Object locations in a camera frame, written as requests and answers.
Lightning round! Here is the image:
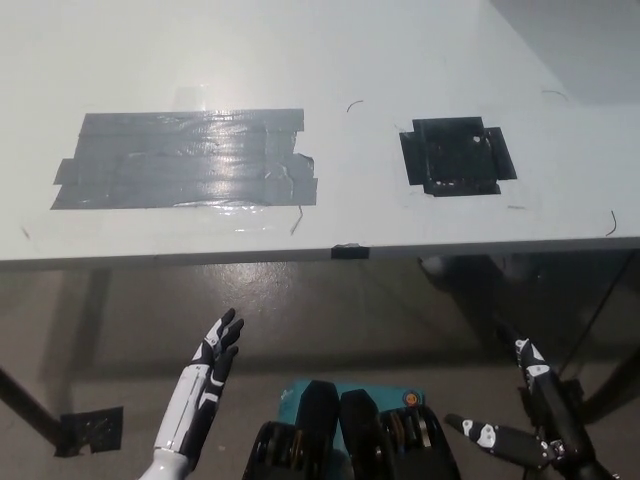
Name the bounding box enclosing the grey duct tape patch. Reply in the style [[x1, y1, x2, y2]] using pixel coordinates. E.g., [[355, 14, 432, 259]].
[[49, 108, 320, 211]]

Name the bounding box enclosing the thin black cable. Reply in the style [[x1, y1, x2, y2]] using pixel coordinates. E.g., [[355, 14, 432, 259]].
[[557, 258, 634, 374]]

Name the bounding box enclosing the black tape square patch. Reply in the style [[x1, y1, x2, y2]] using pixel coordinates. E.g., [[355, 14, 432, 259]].
[[398, 116, 518, 196]]

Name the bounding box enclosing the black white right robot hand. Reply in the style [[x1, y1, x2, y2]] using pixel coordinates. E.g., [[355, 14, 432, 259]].
[[444, 337, 619, 480]]

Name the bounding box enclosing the black metal table leg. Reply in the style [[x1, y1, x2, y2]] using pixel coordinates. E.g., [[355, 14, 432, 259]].
[[582, 357, 640, 424], [0, 367, 66, 446]]

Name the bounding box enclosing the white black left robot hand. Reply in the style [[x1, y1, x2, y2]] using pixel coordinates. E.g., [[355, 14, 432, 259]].
[[152, 308, 245, 461]]

